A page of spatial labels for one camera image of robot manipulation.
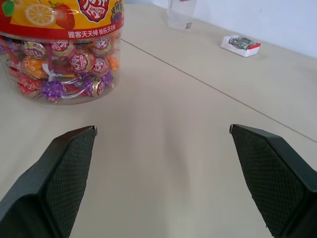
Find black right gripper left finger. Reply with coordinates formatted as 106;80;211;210
0;125;98;238

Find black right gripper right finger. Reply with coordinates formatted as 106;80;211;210
229;124;317;238

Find purple candy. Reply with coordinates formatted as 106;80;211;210
40;79;67;104
81;71;114;98

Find orange candy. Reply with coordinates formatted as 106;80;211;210
20;56;48;80

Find red wrapped lollipop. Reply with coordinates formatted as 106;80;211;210
70;49;94;74
91;57;110;76
92;38;119;58
22;41;47;60
51;39;76;58

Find clear plastic lollipop jar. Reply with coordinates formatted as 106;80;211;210
0;0;126;106

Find small white electronics box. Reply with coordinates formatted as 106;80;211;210
220;35;262;58

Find clear plastic bottle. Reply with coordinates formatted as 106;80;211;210
166;0;197;32

